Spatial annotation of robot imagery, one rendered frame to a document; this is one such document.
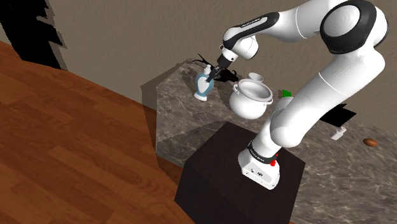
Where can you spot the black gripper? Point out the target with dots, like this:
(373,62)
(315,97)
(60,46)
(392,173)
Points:
(217,71)

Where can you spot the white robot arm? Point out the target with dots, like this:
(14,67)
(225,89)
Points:
(325,90)

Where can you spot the black spiky figure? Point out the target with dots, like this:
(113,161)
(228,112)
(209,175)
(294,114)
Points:
(228,76)

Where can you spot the blue and white vase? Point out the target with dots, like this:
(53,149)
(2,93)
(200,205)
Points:
(201,88)

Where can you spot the small white bowl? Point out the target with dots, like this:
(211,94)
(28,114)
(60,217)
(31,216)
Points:
(256,76)

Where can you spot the large white pot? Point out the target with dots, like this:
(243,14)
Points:
(248,105)

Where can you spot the green box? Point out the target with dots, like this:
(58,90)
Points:
(286,92)

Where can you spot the dark robot stand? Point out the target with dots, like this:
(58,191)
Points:
(229,186)

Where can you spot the flat black square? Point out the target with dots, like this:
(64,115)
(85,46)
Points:
(339,115)

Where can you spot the small white bottle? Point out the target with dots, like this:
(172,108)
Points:
(337,133)

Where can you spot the brown egg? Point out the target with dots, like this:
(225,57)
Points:
(370,142)

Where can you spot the black plant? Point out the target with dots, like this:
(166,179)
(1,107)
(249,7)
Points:
(28,31)

